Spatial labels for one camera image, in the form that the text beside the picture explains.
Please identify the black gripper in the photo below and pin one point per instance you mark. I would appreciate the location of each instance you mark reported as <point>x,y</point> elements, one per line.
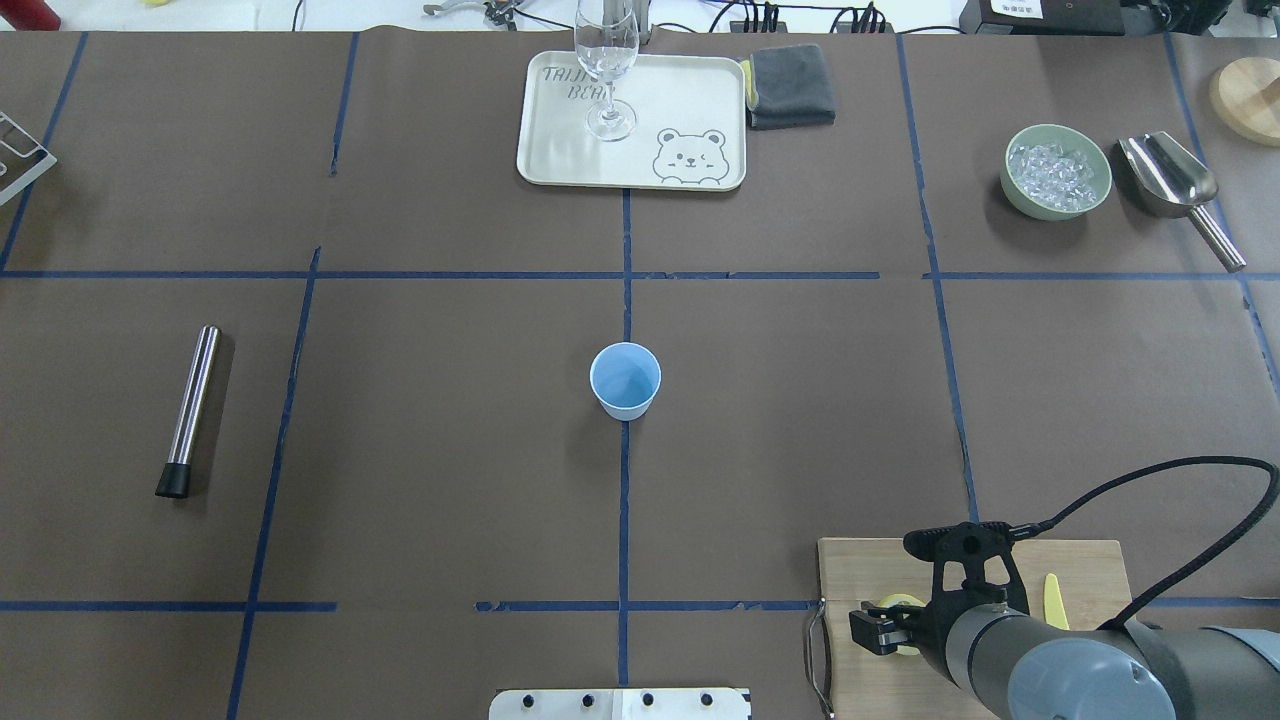
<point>921,629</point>

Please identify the yellow lemon slices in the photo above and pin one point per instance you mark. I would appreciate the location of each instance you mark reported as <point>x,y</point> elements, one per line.
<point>908,600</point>

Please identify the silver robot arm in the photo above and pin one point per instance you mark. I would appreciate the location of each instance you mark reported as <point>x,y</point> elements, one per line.
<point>1019,667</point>

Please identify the light blue cup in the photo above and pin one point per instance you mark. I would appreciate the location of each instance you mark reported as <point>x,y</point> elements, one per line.
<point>625,378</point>

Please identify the wooden cup tree stand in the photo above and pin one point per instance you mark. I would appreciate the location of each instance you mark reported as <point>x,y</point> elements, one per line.
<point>1245,96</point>

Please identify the yellow plastic knife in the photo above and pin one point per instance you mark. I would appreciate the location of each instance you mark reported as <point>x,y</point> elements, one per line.
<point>1053,603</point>

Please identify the green bowl of ice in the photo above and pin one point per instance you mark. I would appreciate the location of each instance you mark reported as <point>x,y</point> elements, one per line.
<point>1054,173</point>

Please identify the steel ice scoop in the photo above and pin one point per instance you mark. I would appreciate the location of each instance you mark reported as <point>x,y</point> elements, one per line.
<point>1174,183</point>

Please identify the cream bear tray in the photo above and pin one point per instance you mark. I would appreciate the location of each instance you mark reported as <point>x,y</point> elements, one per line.
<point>690,131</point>

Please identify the clear wine glass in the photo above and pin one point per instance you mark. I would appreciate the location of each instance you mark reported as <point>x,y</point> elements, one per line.
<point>606,36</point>

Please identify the steel muddler black tip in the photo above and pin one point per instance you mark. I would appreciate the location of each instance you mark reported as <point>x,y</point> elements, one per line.
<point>177,471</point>

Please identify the red bottle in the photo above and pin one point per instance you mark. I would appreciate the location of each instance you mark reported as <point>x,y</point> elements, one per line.
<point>30,15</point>

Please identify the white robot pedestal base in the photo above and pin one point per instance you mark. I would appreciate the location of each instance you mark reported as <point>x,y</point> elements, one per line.
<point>623,703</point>

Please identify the white wire cup rack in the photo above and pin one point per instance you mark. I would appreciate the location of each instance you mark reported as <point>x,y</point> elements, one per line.
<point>23,159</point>

